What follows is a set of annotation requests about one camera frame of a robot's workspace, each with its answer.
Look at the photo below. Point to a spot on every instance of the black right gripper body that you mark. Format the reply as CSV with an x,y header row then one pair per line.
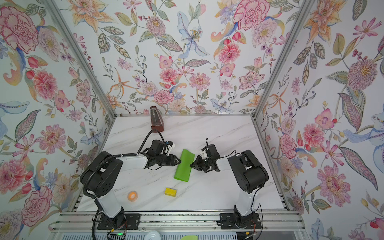
x,y
209,162

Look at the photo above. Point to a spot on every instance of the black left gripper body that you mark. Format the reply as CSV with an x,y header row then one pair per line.
x,y
158,158

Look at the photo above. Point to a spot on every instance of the green square paper sheet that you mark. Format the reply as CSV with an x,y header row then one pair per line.
x,y
184,168

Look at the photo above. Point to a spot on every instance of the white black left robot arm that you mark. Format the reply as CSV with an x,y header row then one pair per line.
x,y
100,176

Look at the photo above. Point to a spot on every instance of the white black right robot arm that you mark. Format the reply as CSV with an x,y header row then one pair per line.
x,y
248,171

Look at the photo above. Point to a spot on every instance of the brown wooden metronome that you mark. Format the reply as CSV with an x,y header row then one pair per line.
x,y
157,122

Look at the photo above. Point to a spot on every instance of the yellow sponge block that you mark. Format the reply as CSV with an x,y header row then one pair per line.
x,y
170,192

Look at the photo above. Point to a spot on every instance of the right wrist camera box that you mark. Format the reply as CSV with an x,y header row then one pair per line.
x,y
203,154

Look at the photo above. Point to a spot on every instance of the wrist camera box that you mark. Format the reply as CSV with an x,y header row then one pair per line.
x,y
203,154
169,145

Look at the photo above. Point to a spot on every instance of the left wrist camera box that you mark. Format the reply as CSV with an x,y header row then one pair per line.
x,y
169,145

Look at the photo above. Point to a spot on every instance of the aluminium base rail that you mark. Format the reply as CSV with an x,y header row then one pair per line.
x,y
191,221

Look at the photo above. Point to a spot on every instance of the aluminium frame post left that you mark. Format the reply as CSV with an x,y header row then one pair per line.
x,y
70,39

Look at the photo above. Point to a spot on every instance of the aluminium frame post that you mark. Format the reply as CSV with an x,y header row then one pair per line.
x,y
70,39
303,12

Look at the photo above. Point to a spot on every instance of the aluminium frame post right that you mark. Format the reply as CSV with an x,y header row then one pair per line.
x,y
303,12

